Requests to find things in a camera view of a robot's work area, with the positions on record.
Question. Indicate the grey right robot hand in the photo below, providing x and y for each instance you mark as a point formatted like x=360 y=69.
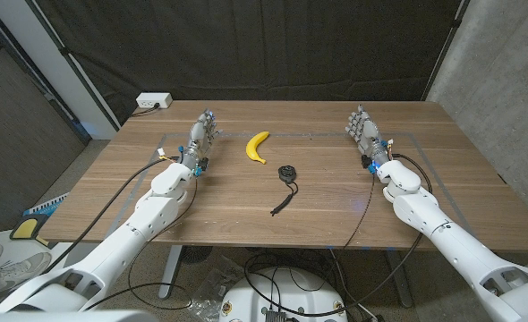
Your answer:
x=368 y=134

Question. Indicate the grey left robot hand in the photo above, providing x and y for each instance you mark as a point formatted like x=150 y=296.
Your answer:
x=198 y=136

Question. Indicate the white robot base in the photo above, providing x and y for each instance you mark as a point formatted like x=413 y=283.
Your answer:
x=286 y=290

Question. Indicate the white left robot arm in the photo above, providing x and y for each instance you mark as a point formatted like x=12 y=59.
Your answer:
x=138 y=223

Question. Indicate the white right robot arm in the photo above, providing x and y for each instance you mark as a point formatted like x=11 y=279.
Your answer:
x=443 y=237

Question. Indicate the yellow toy banana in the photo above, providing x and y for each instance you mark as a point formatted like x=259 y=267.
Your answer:
x=254 y=145

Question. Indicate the white power strip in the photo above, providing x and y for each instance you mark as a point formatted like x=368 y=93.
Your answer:
x=153 y=99

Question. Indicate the grey tape outline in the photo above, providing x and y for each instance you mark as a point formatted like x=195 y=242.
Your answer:
x=291 y=134

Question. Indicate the black backdrop curtain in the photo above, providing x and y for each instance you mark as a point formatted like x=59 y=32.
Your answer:
x=255 y=49

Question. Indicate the black backdrop stand pole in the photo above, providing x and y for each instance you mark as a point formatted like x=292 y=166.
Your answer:
x=74 y=62
x=445 y=47

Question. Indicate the white table leg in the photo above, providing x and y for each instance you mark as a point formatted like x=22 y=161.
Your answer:
x=171 y=270

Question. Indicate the grey table leg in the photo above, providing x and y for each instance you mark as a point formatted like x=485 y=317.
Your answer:
x=399 y=279

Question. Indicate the clear plastic bag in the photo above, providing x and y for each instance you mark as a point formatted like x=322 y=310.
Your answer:
x=212 y=288

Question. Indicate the blue and white striped object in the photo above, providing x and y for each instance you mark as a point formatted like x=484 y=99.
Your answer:
x=47 y=205

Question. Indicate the yellow and black pad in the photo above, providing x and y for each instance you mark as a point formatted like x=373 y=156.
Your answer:
x=26 y=228

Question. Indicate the grey sneaker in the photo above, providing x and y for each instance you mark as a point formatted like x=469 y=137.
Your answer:
x=20 y=270

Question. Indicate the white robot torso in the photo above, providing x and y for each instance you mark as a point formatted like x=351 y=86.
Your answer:
x=67 y=316

